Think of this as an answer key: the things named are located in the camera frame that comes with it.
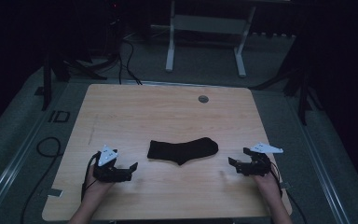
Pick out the black sock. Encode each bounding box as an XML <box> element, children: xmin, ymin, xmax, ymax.
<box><xmin>146</xmin><ymin>136</ymin><xmax>220</xmax><ymax>166</ymax></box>

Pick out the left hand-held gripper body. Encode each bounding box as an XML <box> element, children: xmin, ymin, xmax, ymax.
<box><xmin>92</xmin><ymin>144</ymin><xmax>125</xmax><ymax>184</ymax></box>

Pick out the black floor cables bundle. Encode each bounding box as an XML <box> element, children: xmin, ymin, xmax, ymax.
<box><xmin>117</xmin><ymin>36</ymin><xmax>144</xmax><ymax>86</ymax></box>

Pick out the metal floor rail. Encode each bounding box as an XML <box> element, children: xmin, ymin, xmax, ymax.
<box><xmin>287</xmin><ymin>96</ymin><xmax>352</xmax><ymax>224</ymax></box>
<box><xmin>0</xmin><ymin>102</ymin><xmax>55</xmax><ymax>224</ymax></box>

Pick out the white metal table frame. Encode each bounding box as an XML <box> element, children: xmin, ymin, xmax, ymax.
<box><xmin>165</xmin><ymin>0</ymin><xmax>257</xmax><ymax>78</ymax></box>

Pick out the black looped floor cable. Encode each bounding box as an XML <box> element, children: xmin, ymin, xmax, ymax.
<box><xmin>20</xmin><ymin>136</ymin><xmax>64</xmax><ymax>224</ymax></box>

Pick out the person's right hand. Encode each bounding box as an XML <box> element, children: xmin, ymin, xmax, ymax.
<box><xmin>253</xmin><ymin>172</ymin><xmax>282</xmax><ymax>203</ymax></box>

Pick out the person's left hand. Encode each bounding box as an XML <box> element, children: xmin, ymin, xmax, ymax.
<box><xmin>84</xmin><ymin>167</ymin><xmax>116</xmax><ymax>203</ymax></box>

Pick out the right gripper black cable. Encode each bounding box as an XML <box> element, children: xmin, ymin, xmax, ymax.
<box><xmin>269</xmin><ymin>161</ymin><xmax>309</xmax><ymax>224</ymax></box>

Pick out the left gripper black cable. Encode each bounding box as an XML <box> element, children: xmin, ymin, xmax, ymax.
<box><xmin>80</xmin><ymin>151</ymin><xmax>102</xmax><ymax>202</ymax></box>

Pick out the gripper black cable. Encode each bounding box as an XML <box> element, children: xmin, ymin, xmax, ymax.
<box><xmin>80</xmin><ymin>151</ymin><xmax>102</xmax><ymax>202</ymax></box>
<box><xmin>269</xmin><ymin>161</ymin><xmax>309</xmax><ymax>224</ymax></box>

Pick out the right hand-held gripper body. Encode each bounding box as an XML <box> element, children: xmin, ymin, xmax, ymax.
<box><xmin>242</xmin><ymin>142</ymin><xmax>284</xmax><ymax>177</ymax></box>

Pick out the black metal stand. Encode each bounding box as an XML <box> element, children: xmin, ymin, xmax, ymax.
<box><xmin>251</xmin><ymin>31</ymin><xmax>324</xmax><ymax>126</ymax></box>
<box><xmin>34</xmin><ymin>46</ymin><xmax>108</xmax><ymax>112</ymax></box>

